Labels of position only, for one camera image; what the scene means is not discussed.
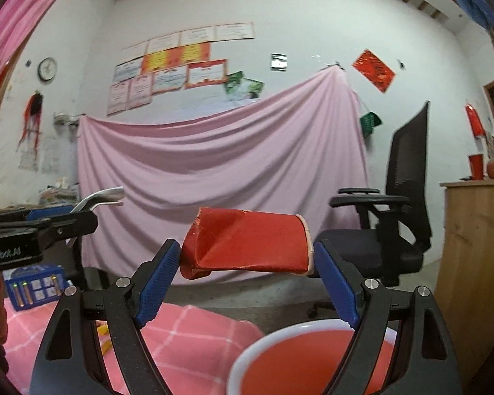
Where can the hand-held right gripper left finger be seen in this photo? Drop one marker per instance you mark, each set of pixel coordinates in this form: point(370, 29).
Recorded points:
point(158, 284)

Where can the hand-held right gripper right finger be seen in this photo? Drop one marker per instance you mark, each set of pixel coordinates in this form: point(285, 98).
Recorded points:
point(337, 284)

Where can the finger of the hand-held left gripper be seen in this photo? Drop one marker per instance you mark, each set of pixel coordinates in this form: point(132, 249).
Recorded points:
point(72, 226)
point(37, 215)

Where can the silver foil wrapper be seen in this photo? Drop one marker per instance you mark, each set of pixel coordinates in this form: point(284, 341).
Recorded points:
point(103, 194)

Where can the red plastic bucket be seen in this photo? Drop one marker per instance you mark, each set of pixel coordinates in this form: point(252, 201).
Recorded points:
point(288, 358)

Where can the crushed red paper cup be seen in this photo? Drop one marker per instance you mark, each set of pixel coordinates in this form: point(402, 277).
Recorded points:
point(251, 247)

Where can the wooden shelf unit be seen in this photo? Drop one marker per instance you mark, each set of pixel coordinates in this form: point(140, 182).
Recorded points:
point(12, 207)

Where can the stack of books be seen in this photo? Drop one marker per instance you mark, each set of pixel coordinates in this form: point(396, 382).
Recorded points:
point(59, 192)

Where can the blue printed box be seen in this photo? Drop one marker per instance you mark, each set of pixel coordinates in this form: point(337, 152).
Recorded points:
point(37, 286)

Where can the pink checked blanket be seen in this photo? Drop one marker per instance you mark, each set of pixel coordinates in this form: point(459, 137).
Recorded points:
point(197, 337)

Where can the yellow wrapper scrap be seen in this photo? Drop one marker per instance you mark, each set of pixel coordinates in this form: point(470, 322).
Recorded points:
point(104, 337)

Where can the red tassel ornament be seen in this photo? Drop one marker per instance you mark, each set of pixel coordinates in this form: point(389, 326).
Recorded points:
point(33, 115)

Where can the black office chair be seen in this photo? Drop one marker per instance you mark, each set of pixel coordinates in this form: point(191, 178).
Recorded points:
point(407, 164)

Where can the wooden cabinet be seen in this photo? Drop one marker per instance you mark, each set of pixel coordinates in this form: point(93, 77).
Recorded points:
point(473, 255)

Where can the pink hanging sheet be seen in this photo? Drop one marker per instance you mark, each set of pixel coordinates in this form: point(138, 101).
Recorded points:
point(230, 152)

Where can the green hanging basket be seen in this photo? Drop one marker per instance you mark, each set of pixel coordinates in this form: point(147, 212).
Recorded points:
point(370, 123)

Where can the pink curtain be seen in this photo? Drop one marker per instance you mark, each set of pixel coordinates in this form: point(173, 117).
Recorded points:
point(20, 12)

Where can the green nature picture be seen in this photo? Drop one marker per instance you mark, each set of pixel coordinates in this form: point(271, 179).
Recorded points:
point(254, 89)
point(234, 83)

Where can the red hanging ornament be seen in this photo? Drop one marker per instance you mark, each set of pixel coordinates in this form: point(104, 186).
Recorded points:
point(474, 121)

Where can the small black white photo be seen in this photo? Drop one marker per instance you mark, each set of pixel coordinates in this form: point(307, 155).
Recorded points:
point(279, 61)

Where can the white wall paper sheet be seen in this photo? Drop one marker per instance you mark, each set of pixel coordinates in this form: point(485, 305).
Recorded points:
point(50, 156)
point(29, 158)

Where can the white wall rack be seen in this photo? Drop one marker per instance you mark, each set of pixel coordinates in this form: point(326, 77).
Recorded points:
point(68, 118)

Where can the wooden window frame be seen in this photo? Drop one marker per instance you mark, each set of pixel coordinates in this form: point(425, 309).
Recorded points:
point(0, 103)

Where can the round wall clock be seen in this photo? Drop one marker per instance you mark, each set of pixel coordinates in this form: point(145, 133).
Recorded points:
point(47, 69)

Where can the group of wall certificates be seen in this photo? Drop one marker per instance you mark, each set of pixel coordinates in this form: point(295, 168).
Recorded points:
point(168, 74)

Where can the red diamond wall poster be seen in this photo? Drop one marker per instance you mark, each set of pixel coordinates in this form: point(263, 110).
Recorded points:
point(373, 70)

